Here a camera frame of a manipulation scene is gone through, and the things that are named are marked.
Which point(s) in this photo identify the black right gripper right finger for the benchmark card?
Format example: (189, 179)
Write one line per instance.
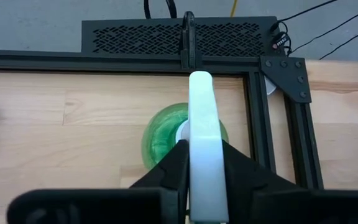
(244, 174)

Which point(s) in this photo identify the black table clamp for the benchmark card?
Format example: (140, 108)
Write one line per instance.
(191, 46)

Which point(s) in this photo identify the black perforated metal box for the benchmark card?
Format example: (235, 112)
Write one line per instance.
(135, 39)

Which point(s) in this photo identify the black aluminium table frame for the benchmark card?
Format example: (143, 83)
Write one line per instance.
(73, 62)

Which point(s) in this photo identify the black msi labelled plug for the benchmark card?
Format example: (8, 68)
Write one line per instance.
(280, 42)

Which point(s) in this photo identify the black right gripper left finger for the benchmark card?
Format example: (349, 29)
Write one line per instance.
(169, 171)

